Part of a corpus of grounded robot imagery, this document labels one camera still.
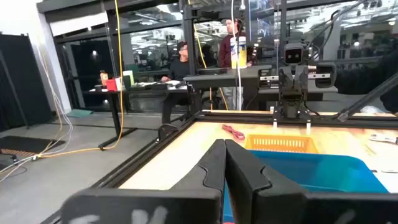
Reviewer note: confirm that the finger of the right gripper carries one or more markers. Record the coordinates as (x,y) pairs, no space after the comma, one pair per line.
(286,80)
(300,80)

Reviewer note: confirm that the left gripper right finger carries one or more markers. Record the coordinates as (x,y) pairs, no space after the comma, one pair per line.
(264,199)

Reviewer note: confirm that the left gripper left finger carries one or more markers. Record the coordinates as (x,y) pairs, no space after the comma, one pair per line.
(186,205)

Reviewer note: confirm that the white printed box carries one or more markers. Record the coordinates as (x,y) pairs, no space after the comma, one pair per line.
(390,171)

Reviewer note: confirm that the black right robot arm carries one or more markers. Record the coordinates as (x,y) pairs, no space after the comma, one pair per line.
(292,110)

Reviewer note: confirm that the blue plastic bin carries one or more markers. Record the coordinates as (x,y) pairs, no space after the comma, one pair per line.
(311,171)

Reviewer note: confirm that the yellow white wipes canister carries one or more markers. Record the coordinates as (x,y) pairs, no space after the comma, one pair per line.
(238,53)

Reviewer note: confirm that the orange mesh basket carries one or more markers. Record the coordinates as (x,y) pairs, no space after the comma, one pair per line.
(280,143)

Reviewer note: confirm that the person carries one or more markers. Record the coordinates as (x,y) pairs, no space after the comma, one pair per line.
(226,51)
(178,70)

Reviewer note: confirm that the grey side desk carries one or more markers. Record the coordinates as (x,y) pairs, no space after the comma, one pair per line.
(217,77)

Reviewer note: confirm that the black office desk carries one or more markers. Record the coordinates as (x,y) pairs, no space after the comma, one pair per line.
(114,112)

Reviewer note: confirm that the white green container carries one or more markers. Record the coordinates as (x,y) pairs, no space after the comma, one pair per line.
(128,77)

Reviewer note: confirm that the green floor mat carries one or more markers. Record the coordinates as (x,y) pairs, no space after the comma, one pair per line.
(79,113)

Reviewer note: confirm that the orange bottle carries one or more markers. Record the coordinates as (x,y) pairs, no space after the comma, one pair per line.
(103,77)

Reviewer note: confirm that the black floor mat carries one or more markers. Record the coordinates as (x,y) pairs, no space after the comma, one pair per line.
(28,143)

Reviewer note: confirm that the black partition panel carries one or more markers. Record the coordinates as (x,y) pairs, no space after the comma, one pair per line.
(18,81)

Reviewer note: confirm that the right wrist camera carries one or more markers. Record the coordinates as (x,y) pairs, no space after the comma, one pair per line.
(293,54)

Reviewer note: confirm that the black frame clamp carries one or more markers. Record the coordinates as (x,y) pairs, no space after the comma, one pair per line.
(161,127)

